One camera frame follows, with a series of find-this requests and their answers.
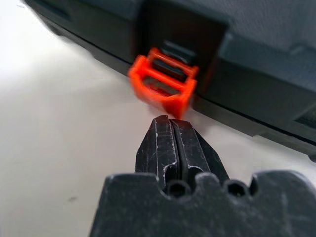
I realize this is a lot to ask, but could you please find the orange case latch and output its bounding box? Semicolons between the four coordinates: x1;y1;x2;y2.
128;47;200;119

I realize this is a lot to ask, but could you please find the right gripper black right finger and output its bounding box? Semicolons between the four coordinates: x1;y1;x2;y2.
170;118;230;184

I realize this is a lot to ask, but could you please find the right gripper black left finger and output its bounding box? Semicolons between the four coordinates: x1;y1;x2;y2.
135;115;180;188

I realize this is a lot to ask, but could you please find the black plastic tool case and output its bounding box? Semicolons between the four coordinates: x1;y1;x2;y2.
23;0;316;162

